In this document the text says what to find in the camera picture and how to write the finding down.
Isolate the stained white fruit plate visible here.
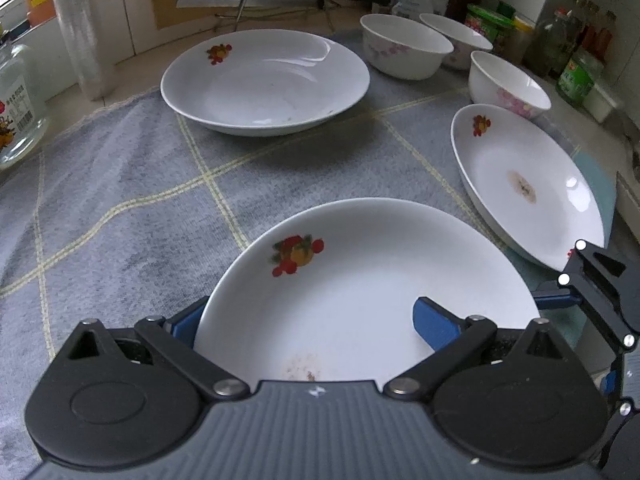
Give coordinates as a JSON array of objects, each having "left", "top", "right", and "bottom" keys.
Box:
[{"left": 450, "top": 104, "right": 605, "bottom": 271}]

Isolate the white floral bowl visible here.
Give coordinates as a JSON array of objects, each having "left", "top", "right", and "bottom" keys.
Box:
[
  {"left": 468, "top": 51, "right": 552, "bottom": 119},
  {"left": 360, "top": 14, "right": 454, "bottom": 80},
  {"left": 420, "top": 13, "right": 494, "bottom": 70}
]

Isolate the grey checked towel mat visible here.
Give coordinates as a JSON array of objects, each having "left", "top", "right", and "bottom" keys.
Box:
[{"left": 0, "top": 24, "right": 618, "bottom": 376}]

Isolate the glass jar green lid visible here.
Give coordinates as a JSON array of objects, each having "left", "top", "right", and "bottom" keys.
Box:
[{"left": 0, "top": 29, "right": 49, "bottom": 170}]

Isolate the green lid sauce jar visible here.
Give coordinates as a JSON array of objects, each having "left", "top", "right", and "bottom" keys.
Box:
[{"left": 464, "top": 4, "right": 514, "bottom": 55}]

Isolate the plastic wrap roll right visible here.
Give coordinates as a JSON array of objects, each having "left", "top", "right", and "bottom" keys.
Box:
[{"left": 53, "top": 0, "right": 115, "bottom": 101}]

